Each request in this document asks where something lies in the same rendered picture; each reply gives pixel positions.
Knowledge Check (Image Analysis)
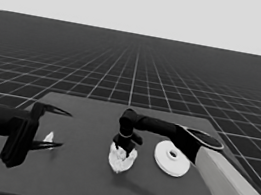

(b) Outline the small white T-shaped piece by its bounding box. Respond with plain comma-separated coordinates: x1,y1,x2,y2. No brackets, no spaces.
41,130,56,153

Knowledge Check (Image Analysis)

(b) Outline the white round carrier with pins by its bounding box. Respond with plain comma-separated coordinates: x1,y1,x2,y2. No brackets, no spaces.
105,140,140,177

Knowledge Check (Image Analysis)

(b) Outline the large thick white disc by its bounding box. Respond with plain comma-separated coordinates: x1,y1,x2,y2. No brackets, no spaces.
150,138,195,181

